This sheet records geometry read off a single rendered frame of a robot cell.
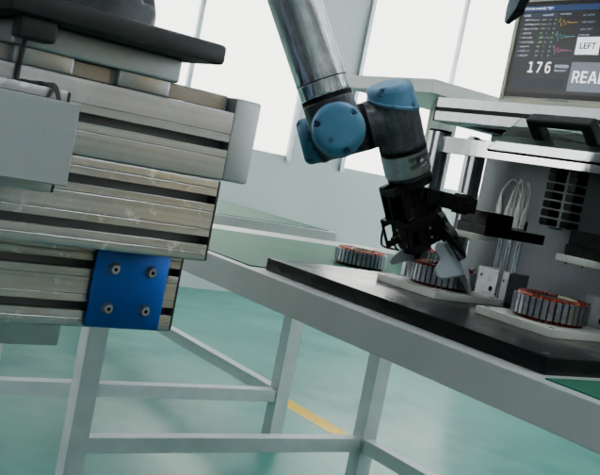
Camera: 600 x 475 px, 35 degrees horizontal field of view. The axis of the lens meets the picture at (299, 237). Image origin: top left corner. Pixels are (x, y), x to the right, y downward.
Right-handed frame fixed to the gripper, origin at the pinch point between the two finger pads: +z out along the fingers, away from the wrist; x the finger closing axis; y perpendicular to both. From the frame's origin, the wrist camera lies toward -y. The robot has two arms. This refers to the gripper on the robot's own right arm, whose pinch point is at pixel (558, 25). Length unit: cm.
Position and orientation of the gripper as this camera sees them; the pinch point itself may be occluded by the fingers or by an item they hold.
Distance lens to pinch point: 118.5
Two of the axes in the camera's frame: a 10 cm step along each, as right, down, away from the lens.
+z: -1.9, 9.8, 0.7
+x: 6.0, 1.8, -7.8
